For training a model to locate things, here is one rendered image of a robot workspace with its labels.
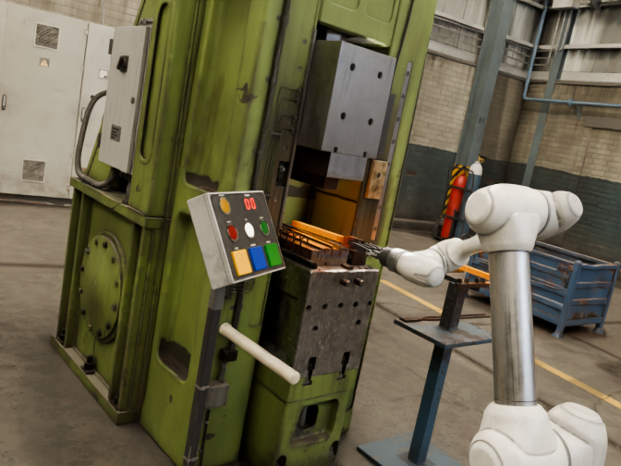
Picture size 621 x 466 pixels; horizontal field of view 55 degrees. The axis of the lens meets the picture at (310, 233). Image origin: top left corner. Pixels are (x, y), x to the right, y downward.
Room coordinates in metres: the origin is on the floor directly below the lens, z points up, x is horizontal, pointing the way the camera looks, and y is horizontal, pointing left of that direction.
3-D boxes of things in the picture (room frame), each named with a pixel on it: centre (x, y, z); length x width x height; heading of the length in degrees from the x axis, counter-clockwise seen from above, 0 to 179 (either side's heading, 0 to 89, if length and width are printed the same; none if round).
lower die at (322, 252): (2.51, 0.05, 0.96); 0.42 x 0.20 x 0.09; 42
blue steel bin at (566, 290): (5.96, -2.33, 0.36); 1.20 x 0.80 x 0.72; 37
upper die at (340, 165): (2.51, 0.05, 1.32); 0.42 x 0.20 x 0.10; 42
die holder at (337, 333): (2.55, 0.01, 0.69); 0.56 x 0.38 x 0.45; 42
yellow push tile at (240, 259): (1.77, 0.19, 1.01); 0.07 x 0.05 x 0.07; 157
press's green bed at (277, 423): (2.55, 0.01, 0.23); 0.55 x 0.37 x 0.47; 42
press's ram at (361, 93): (2.54, 0.01, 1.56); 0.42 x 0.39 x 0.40; 42
